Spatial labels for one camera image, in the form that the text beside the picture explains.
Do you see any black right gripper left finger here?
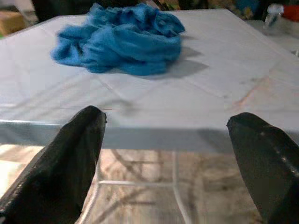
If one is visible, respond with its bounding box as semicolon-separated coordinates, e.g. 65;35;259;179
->
0;105;107;224

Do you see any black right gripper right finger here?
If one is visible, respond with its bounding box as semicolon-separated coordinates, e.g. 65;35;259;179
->
226;112;299;224

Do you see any bright blue garment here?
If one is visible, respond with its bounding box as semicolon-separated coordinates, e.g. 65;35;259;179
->
50;2;186;77

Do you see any white plastic folding table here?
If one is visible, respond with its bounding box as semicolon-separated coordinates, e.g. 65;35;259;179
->
0;8;299;224

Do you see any clear water bottle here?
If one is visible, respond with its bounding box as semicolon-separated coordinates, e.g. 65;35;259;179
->
263;3;285;30

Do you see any red bag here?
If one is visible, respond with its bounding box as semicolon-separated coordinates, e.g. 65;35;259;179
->
282;4;299;23

